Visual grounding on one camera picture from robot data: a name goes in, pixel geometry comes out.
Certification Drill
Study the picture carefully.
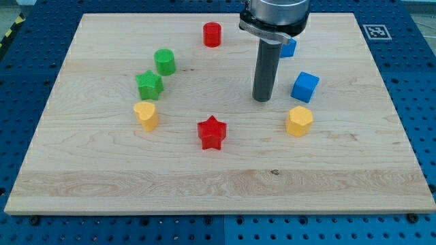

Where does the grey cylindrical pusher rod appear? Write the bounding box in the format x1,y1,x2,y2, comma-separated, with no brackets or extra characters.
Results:
252,39,282,102

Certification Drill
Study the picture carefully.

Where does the blue cube block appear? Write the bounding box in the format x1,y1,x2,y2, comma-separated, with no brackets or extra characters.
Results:
290,71,320,103

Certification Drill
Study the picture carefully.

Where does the blue triangle block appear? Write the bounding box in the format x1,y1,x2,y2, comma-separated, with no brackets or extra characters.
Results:
280,39,297,58

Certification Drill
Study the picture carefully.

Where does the red cylinder block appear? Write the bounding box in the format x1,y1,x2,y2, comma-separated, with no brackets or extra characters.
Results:
203,22,221,48

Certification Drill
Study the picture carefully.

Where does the yellow hexagon block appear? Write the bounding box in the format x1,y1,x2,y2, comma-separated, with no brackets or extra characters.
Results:
285,106,313,137

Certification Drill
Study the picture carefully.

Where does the red star block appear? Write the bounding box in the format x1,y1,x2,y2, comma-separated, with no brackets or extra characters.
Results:
197,116,227,150

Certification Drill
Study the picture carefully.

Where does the green cylinder block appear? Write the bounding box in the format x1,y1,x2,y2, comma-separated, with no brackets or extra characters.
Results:
153,49,176,76

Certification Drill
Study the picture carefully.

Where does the white fiducial marker tag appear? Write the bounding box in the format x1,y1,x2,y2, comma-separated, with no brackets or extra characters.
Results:
363,24,392,40

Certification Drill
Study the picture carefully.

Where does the green star block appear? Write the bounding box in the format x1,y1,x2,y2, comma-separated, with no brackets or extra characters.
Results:
136,70,164,100

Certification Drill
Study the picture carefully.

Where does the light wooden board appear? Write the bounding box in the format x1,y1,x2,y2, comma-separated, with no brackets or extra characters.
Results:
5,13,435,215

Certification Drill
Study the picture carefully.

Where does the yellow heart block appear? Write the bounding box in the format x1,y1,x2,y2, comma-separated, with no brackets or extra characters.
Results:
134,102,159,132

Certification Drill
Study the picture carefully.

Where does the black bolt front right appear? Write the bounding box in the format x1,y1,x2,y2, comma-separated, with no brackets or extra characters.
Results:
406,213,420,224

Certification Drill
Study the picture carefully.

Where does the black bolt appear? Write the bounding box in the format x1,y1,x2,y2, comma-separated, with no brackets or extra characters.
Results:
406,213,420,224
28,216,40,226

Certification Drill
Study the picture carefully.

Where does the black bolt front left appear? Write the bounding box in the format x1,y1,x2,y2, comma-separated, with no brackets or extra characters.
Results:
28,216,40,226

